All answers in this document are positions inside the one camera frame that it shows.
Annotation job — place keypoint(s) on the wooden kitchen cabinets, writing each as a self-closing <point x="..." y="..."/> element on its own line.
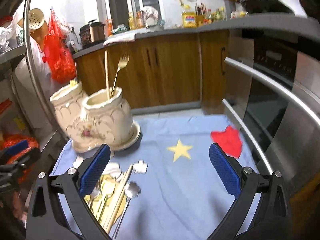
<point x="161" y="70"/>

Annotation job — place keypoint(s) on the red plastic bag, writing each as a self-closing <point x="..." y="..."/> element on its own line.
<point x="56" y="52"/>

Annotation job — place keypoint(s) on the black electric pressure cooker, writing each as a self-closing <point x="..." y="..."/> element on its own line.
<point x="92" y="33"/>

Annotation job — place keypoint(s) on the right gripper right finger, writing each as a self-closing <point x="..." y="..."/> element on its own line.
<point x="272" y="217"/>

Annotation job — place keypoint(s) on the black wok with handle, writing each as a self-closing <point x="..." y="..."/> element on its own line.
<point x="264" y="6"/>

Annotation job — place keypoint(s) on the orange red bag lower left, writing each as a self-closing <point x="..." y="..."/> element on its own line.
<point x="19" y="153"/>

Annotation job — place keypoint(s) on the yellow cooking oil bottle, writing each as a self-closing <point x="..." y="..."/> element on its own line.
<point x="189" y="19"/>

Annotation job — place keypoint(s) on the yellow plastic spoon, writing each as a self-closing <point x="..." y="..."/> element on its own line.
<point x="97" y="204"/>

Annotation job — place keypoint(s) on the cream floral ceramic utensil holder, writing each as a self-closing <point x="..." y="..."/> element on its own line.
<point x="90" y="121"/>

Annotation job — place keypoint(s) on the yellow plastic colander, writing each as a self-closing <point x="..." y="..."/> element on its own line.
<point x="36" y="19"/>

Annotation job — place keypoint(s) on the white towel on counter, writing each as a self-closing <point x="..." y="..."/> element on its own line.
<point x="120" y="38"/>

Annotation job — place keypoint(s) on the blue cartoon cloth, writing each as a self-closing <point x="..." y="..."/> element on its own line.
<point x="182" y="196"/>

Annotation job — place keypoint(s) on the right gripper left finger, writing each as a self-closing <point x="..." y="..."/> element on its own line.
<point x="46" y="218"/>

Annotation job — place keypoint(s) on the wooden knife block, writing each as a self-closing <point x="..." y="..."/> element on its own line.
<point x="200" y="13"/>

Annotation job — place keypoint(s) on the wooden chopstick in holder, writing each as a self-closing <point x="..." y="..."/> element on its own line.
<point x="106" y="76"/>

